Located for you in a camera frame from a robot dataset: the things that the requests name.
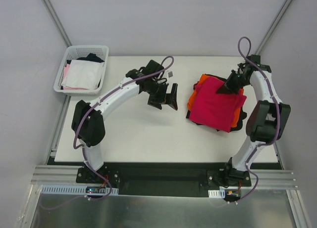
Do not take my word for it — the orange t shirt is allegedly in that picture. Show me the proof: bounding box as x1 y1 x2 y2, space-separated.
187 74 245 129

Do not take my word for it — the magenta t shirt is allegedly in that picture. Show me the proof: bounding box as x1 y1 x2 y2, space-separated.
189 77 247 133

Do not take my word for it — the black t shirt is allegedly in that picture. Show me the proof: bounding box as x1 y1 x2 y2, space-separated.
185 74 248 133

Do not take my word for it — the white plastic basket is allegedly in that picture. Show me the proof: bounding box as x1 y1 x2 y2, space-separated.
53 45 109 96

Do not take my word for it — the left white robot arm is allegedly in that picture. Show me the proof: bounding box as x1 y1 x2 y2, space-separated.
71 60 178 183

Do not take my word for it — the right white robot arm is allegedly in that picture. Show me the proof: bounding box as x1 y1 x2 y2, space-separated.
212 54 291 187

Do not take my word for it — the white cloth in basket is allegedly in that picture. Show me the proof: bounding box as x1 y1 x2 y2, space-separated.
61 60 104 90

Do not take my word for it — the dark navy cloth in basket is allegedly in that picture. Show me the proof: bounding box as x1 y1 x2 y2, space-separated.
77 53 104 63

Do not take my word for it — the pink cloth in basket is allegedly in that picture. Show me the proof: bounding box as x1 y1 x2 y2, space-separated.
63 63 87 91

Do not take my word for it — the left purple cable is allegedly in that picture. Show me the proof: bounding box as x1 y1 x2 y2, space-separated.
39 55 174 210

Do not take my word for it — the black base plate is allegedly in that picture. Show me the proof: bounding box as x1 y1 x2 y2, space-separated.
47 158 283 198

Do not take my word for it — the aluminium front rail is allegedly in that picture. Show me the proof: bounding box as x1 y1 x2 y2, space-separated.
30 165 299 190

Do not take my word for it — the right white cable duct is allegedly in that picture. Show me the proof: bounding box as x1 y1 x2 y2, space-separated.
208 189 225 199

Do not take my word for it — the white cable duct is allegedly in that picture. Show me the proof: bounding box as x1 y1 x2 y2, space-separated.
208 189 225 199
41 185 119 196

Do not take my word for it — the right aluminium frame post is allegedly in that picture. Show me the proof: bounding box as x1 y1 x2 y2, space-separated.
255 0 295 55

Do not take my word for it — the aluminium frame post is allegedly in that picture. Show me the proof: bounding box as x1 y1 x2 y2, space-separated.
255 0 295 55
41 0 72 47

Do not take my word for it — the left aluminium frame post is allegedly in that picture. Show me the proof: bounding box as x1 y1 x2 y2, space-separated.
41 0 72 47

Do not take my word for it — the left white cable duct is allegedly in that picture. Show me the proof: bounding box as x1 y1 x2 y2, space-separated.
41 185 119 196

